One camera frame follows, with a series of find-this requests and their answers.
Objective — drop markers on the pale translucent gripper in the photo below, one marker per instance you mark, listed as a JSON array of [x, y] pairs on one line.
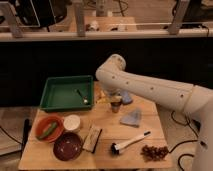
[[111, 93]]

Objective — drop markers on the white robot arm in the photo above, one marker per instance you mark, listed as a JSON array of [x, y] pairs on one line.
[[192, 100]]

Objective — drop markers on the blue sponge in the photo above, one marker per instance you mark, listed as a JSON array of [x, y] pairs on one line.
[[126, 98]]

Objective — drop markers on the small dark cup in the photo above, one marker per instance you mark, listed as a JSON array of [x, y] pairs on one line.
[[115, 107]]

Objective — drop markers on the metal spoon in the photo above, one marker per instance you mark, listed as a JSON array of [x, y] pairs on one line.
[[85, 100]]

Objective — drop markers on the blue triangular cloth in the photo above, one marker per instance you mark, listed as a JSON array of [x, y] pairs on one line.
[[132, 118]]

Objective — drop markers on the wooden board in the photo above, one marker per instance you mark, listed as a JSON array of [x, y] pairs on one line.
[[39, 155]]

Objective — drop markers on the wooden block brush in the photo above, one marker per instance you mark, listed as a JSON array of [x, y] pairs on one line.
[[92, 138]]

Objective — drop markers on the white round container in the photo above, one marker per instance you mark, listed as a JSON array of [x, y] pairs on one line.
[[72, 123]]

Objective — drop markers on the green plastic tray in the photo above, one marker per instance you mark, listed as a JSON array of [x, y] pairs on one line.
[[59, 93]]

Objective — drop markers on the white black dish brush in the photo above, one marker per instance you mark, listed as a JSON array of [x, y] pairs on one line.
[[116, 148]]

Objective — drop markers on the green cucumber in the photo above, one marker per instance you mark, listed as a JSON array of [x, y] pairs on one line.
[[48, 131]]

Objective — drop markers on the brown raisin pile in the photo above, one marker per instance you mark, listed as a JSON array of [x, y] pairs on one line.
[[152, 153]]

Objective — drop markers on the purple bowl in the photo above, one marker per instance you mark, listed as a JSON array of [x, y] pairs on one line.
[[68, 146]]

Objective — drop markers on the orange bowl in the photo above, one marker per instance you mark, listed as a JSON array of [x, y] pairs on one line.
[[45, 122]]

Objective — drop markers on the white metal rail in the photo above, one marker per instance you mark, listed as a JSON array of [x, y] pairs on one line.
[[111, 35]]

